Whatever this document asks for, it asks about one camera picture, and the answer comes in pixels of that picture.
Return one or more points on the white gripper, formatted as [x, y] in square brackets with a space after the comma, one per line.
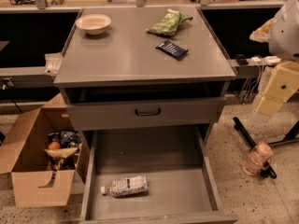
[286, 36]

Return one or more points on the clear plastic water bottle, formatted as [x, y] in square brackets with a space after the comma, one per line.
[126, 186]

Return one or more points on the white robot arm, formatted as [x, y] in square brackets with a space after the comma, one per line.
[282, 35]

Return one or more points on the closed grey drawer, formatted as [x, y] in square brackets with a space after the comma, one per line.
[119, 115]

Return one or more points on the open grey bottom drawer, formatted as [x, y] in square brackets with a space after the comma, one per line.
[182, 188]

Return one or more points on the grey drawer cabinet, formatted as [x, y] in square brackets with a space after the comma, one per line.
[123, 64]

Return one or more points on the white power strip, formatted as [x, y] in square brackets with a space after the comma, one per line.
[271, 60]

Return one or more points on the clear plastic jar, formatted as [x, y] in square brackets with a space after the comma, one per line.
[257, 158]

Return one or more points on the white charger plug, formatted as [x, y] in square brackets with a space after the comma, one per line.
[256, 59]

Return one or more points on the black power adapter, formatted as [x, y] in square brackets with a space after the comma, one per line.
[241, 59]

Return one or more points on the black floor stand leg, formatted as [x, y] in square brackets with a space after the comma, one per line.
[268, 171]

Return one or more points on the dark blue snack packet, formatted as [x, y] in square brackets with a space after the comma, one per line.
[172, 50]

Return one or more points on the green chip bag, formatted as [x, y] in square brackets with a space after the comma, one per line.
[169, 23]

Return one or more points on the white ceramic bowl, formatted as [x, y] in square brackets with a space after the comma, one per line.
[93, 24]

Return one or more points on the blue snack bag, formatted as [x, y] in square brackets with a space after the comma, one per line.
[65, 138]

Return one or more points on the yellow snack bag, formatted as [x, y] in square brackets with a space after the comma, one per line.
[61, 152]

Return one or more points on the orange fruit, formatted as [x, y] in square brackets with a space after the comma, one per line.
[54, 145]

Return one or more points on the cardboard box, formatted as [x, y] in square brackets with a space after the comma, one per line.
[23, 155]

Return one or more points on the black drawer handle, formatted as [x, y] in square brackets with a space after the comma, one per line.
[145, 113]

